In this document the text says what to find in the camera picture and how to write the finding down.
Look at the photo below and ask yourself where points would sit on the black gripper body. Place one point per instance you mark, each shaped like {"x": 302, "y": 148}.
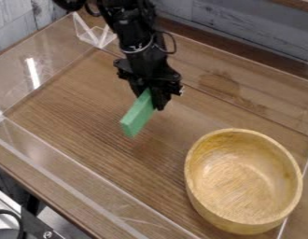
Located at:
{"x": 146, "y": 65}

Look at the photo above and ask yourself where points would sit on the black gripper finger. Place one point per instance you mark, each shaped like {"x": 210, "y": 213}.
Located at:
{"x": 139, "y": 87}
{"x": 160, "y": 98}

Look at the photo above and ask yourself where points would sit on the green rectangular block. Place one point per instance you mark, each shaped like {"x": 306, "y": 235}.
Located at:
{"x": 138, "y": 115}

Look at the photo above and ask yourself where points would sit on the brown wooden bowl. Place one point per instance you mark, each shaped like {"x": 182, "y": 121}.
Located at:
{"x": 243, "y": 180}

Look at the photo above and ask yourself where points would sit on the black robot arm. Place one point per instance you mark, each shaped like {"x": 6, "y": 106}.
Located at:
{"x": 144, "y": 43}

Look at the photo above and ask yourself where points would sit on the clear acrylic corner bracket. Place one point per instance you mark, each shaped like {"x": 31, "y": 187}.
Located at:
{"x": 96, "y": 36}

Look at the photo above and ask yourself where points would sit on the clear acrylic tray wall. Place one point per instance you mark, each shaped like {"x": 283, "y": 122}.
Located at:
{"x": 103, "y": 209}

